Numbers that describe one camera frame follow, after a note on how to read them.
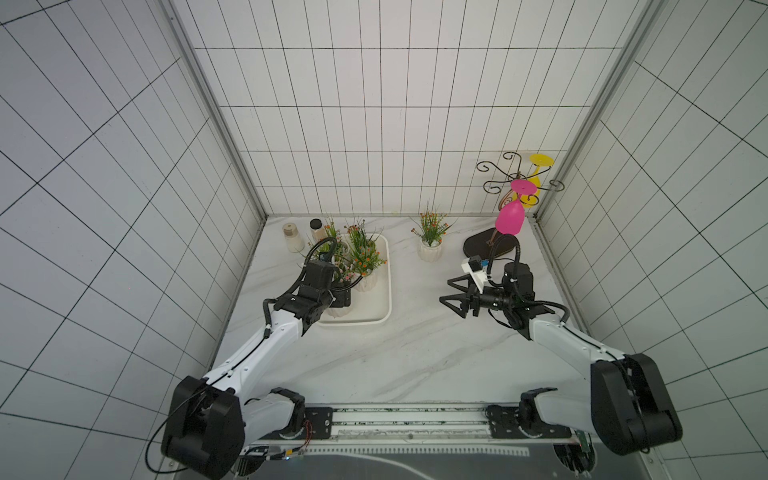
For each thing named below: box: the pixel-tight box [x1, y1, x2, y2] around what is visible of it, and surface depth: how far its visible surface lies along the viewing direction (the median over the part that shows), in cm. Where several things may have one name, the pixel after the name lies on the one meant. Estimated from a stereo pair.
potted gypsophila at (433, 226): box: [410, 199, 457, 262], surface depth 104 cm
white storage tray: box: [316, 234, 392, 325], surface depth 94 cm
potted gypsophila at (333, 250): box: [318, 222, 353, 284], surface depth 96 cm
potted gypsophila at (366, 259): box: [348, 230, 388, 292], surface depth 97 cm
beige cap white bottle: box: [282, 223, 305, 253], surface depth 105 cm
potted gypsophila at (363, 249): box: [343, 217, 387, 267], surface depth 99 cm
